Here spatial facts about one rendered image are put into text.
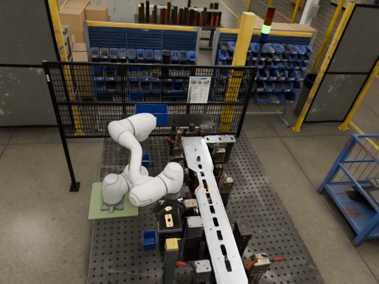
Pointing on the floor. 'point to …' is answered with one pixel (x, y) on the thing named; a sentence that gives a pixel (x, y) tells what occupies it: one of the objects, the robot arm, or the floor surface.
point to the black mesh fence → (140, 98)
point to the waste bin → (304, 92)
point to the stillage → (355, 193)
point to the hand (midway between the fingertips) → (168, 216)
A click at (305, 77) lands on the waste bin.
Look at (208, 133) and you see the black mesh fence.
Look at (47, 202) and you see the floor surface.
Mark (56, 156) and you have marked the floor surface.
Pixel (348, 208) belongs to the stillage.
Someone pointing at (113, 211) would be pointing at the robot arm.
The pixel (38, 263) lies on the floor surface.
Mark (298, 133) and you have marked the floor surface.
